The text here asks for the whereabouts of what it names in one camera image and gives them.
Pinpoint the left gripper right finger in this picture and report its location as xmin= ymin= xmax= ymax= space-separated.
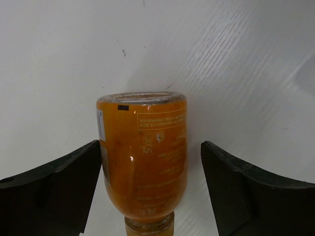
xmin=201 ymin=141 xmax=315 ymax=236

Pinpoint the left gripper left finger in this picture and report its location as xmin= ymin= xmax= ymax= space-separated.
xmin=0 ymin=140 xmax=101 ymax=236

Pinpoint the orange juice bottle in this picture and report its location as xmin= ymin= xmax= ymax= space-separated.
xmin=96 ymin=91 xmax=188 ymax=236

